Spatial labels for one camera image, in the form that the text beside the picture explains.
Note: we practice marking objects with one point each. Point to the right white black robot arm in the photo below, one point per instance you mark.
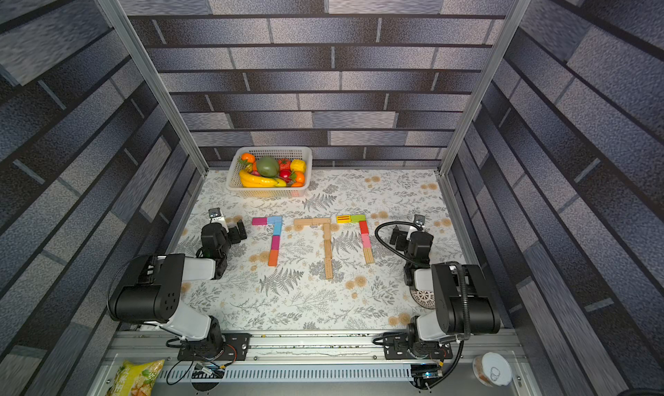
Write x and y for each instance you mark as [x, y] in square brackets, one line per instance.
[458, 296]

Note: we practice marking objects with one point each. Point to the purple block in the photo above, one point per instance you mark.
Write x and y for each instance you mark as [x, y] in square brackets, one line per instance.
[275, 243]

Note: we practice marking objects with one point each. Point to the magenta block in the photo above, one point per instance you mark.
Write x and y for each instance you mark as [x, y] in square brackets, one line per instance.
[259, 221]

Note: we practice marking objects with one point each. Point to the white plastic basket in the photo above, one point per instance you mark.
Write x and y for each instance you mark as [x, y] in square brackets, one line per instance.
[296, 187]

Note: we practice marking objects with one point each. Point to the white lidded cup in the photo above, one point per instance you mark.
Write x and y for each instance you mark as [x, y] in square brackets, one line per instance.
[492, 370]

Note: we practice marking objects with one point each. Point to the orange toy fruit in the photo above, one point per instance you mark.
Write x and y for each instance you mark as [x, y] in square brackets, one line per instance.
[248, 158]

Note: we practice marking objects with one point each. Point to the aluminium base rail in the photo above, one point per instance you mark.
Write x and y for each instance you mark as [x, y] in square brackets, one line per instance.
[314, 363]

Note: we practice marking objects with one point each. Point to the natural wood block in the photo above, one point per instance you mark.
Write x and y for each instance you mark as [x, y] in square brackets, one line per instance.
[320, 221]
[328, 267]
[303, 222]

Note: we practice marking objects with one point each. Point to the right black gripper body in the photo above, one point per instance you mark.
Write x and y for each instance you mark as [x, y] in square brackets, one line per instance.
[401, 239]

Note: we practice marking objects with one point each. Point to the white perforated bowl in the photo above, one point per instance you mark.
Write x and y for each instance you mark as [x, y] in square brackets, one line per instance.
[423, 298]

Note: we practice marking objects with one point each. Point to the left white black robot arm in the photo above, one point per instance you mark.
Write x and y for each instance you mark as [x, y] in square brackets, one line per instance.
[149, 293]

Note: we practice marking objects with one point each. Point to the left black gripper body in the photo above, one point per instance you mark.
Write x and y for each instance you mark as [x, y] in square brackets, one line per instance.
[225, 250]

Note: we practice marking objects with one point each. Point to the orange block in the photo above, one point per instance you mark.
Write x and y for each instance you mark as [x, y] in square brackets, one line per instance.
[273, 258]

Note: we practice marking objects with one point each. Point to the yellow toy pepper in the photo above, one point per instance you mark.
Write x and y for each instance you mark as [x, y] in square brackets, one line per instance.
[298, 165]

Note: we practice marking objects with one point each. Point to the green block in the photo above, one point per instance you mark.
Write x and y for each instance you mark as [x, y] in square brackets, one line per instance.
[356, 218]

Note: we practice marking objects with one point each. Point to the yellow toy banana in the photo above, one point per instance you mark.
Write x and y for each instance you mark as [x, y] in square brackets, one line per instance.
[248, 180]

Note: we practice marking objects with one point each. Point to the green snack bag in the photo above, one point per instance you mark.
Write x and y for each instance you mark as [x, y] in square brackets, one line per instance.
[135, 380]

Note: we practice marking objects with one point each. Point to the wood block marked 71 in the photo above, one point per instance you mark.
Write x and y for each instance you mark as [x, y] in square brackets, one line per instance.
[327, 250]

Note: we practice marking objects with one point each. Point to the pink block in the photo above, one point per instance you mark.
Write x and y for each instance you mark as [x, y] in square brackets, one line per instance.
[366, 241]

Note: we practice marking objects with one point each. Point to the green toy mango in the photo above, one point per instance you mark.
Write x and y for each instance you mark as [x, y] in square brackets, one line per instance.
[267, 166]

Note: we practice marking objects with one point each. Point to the yellow block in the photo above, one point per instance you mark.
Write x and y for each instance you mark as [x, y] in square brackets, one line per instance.
[343, 219]

